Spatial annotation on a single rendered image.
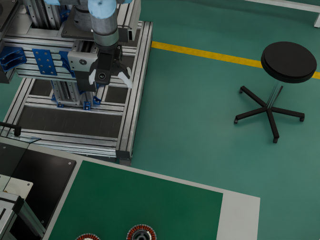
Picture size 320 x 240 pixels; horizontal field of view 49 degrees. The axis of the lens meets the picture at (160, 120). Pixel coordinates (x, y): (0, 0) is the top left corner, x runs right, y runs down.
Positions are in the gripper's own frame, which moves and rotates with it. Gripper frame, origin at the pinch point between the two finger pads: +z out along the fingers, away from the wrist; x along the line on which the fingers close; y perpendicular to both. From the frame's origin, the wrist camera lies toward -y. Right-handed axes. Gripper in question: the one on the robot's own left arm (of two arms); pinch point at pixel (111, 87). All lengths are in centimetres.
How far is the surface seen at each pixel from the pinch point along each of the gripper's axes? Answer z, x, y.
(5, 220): 4, 21, -49
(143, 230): 37, -15, -36
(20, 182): 37, 36, -22
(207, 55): 115, -46, 147
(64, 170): 38.3, 20.5, -14.2
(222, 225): 41, -45, -30
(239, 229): 41, -52, -30
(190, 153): 115, -36, 48
